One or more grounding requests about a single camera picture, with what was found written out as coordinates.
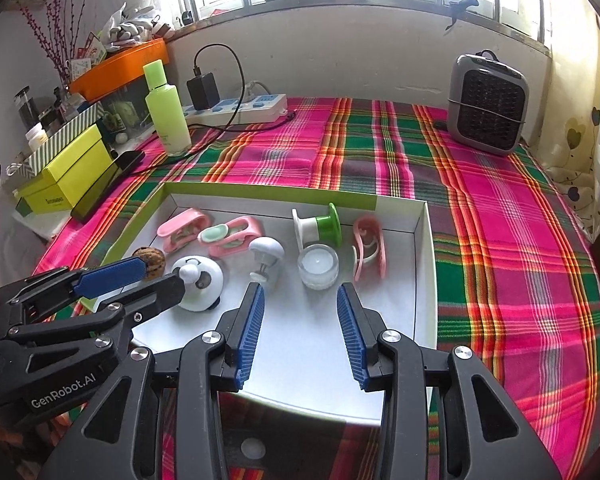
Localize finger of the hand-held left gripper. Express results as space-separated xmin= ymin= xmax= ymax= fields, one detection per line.
xmin=7 ymin=274 xmax=187 ymax=344
xmin=0 ymin=257 xmax=147 ymax=323

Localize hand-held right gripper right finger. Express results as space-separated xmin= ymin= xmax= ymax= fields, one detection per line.
xmin=336 ymin=284 xmax=563 ymax=480

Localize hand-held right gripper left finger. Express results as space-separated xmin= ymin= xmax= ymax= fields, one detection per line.
xmin=40 ymin=282 xmax=267 ymax=480

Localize brown walnut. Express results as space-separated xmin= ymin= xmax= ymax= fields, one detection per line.
xmin=131 ymin=246 xmax=167 ymax=281

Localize white panda figure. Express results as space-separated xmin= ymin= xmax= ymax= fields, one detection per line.
xmin=170 ymin=255 xmax=225 ymax=313

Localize green white cardboard box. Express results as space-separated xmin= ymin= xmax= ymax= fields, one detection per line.
xmin=77 ymin=180 xmax=438 ymax=428

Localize white candle cup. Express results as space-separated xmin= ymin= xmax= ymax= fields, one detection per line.
xmin=296 ymin=243 xmax=342 ymax=291

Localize white mushroom-shaped knob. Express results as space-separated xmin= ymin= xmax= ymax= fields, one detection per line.
xmin=247 ymin=236 xmax=286 ymax=283

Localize plain pink clip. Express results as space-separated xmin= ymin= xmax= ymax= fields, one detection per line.
xmin=156 ymin=207 xmax=215 ymax=253

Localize pink white clip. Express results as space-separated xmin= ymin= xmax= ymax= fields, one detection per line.
xmin=351 ymin=214 xmax=388 ymax=282

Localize green white spool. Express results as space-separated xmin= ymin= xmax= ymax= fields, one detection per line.
xmin=291 ymin=202 xmax=342 ymax=251

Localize black smartphone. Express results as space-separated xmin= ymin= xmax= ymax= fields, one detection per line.
xmin=70 ymin=149 xmax=146 ymax=223

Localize small dark green box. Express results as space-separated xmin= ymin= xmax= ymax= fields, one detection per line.
xmin=12 ymin=190 xmax=33 ymax=218

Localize yellow green shoebox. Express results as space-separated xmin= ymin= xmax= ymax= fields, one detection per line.
xmin=12 ymin=125 xmax=112 ymax=216

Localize pink green plaid blanket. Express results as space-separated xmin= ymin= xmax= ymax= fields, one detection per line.
xmin=0 ymin=95 xmax=600 ymax=480

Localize grey white striped box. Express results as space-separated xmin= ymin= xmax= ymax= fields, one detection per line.
xmin=26 ymin=102 xmax=106 ymax=176

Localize glass tank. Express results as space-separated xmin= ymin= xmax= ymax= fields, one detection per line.
xmin=100 ymin=87 xmax=156 ymax=143

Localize light green plastic bottle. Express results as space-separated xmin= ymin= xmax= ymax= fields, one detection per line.
xmin=142 ymin=59 xmax=192 ymax=157

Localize dark glass jar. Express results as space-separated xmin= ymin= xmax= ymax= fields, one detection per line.
xmin=14 ymin=86 xmax=37 ymax=131

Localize orange plastic tray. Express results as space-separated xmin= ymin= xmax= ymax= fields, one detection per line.
xmin=69 ymin=37 xmax=170 ymax=102

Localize black charger plug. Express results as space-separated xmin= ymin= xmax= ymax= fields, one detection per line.
xmin=186 ymin=72 xmax=222 ymax=110

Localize white blue power strip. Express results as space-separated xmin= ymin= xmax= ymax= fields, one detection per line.
xmin=181 ymin=92 xmax=288 ymax=126

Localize white gloves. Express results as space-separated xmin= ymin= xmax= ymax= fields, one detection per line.
xmin=102 ymin=2 xmax=173 ymax=51

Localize pink flower branches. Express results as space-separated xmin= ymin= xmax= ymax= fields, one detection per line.
xmin=17 ymin=0 xmax=98 ymax=86

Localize grey space heater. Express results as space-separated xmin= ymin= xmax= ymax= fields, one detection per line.
xmin=446 ymin=50 xmax=530 ymax=157

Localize heart print curtain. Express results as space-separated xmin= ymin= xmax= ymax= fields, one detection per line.
xmin=545 ymin=0 xmax=600 ymax=241

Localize black charger cable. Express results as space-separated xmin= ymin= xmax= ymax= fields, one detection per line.
xmin=130 ymin=42 xmax=297 ymax=173

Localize black window handle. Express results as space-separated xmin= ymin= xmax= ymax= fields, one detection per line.
xmin=444 ymin=0 xmax=480 ymax=33

